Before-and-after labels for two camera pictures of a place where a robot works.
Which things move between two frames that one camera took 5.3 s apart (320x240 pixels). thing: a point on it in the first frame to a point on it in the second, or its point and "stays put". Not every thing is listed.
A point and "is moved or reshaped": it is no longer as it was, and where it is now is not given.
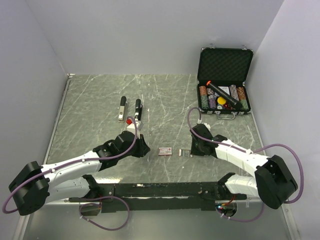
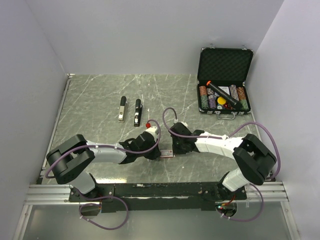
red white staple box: [165, 151] is moved or reshaped
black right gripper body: [196, 149] to [177, 147]
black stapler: [138, 110] stays put
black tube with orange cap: [233, 102] stays put
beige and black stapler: [123, 116] stays put
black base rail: [161, 197] stays put
